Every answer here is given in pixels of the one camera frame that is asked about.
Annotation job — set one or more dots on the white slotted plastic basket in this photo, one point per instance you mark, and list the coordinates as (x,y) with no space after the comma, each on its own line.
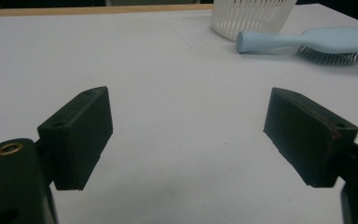
(248,18)

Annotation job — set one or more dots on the light blue hairbrush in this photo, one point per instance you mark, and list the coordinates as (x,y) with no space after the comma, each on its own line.
(323,39)

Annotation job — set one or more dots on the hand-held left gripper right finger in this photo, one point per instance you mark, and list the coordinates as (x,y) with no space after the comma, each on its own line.
(304,143)

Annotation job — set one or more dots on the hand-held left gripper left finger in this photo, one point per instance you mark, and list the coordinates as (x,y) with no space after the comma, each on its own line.
(77,140)

